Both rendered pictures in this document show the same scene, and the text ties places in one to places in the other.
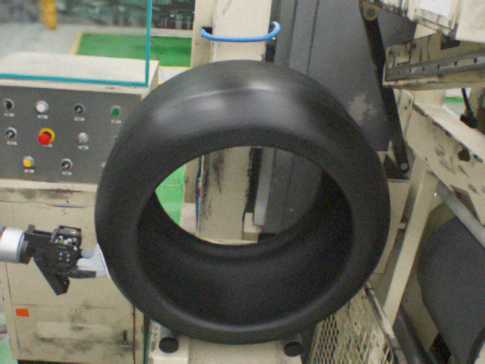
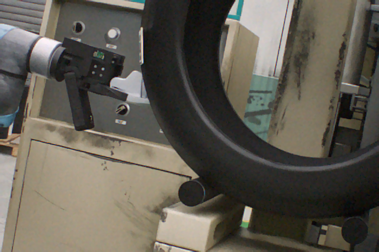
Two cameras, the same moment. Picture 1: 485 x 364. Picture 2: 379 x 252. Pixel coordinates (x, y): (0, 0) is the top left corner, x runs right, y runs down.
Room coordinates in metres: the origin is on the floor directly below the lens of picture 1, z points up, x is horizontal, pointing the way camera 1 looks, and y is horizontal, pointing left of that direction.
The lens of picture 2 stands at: (-0.38, -0.29, 1.08)
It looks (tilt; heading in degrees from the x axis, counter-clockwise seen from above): 3 degrees down; 20
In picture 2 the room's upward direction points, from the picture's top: 11 degrees clockwise
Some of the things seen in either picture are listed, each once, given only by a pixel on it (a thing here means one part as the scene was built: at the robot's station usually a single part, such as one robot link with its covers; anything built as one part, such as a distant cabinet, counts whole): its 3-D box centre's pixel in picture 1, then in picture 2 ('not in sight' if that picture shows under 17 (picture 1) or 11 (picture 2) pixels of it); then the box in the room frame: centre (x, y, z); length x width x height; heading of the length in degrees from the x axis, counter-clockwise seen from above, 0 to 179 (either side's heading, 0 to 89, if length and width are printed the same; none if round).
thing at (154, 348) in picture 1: (172, 314); (206, 217); (0.98, 0.13, 0.83); 0.36 x 0.09 x 0.06; 6
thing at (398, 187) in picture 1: (362, 211); not in sight; (1.25, -0.36, 1.05); 0.20 x 0.15 x 0.30; 6
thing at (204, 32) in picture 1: (239, 31); not in sight; (1.24, 0.04, 1.51); 0.19 x 0.19 x 0.06; 6
